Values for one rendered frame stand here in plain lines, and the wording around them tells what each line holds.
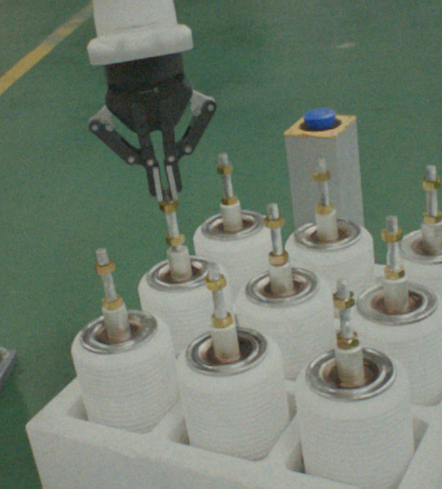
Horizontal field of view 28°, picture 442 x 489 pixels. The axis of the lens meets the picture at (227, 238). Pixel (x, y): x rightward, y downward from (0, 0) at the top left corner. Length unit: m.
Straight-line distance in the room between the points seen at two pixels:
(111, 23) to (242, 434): 0.38
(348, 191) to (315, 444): 0.47
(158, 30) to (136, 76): 0.06
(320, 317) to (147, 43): 0.31
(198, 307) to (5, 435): 0.40
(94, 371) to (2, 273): 0.81
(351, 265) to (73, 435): 0.33
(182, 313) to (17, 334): 0.56
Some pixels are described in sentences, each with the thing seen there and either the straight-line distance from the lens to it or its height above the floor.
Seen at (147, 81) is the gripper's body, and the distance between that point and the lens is 0.84.
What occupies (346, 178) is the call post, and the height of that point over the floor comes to 0.25.
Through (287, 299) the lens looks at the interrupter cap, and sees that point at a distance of 0.87.
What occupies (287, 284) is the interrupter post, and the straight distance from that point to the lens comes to 0.89.
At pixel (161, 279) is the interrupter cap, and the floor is 0.25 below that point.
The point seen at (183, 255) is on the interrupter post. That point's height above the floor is 0.28.
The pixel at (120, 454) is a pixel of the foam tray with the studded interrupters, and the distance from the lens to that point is 0.85.
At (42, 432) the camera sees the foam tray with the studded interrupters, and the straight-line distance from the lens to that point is 0.90.
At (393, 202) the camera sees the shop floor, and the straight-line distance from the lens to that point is 1.67.
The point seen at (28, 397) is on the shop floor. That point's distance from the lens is 1.28.
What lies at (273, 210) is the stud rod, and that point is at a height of 0.34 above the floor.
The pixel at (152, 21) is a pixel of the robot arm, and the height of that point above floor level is 0.52.
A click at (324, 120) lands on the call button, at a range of 1.12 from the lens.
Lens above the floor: 0.69
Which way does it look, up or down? 26 degrees down
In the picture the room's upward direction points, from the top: 9 degrees counter-clockwise
